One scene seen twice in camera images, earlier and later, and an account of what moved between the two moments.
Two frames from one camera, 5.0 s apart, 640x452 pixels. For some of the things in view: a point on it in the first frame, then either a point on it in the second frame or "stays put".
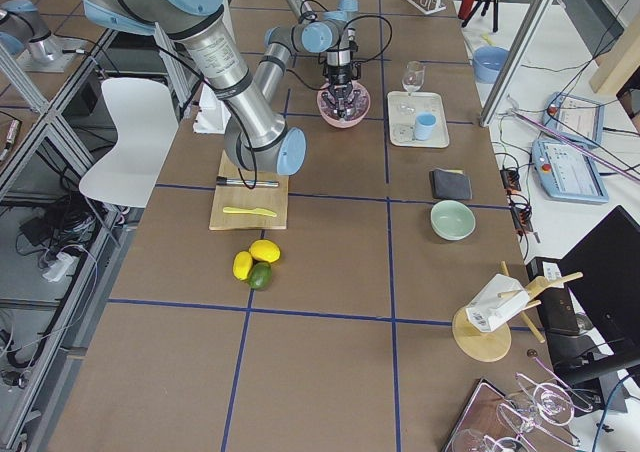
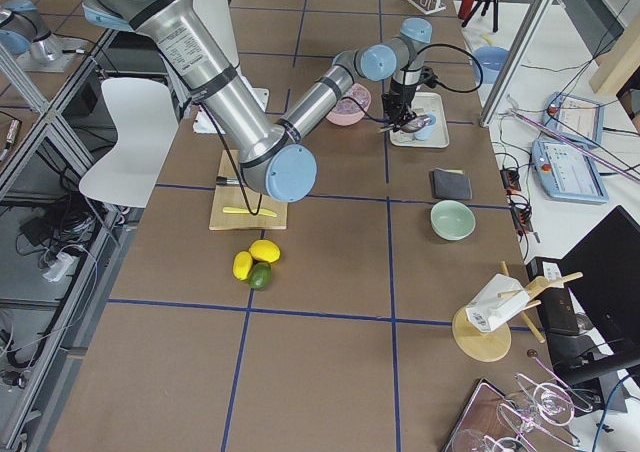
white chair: [145, 122] stays put
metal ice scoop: [344, 108] -> [410, 124]
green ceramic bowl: [452, 220] stays put
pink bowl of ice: [360, 99] stays put
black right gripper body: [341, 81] -> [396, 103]
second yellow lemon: [242, 265] stays put
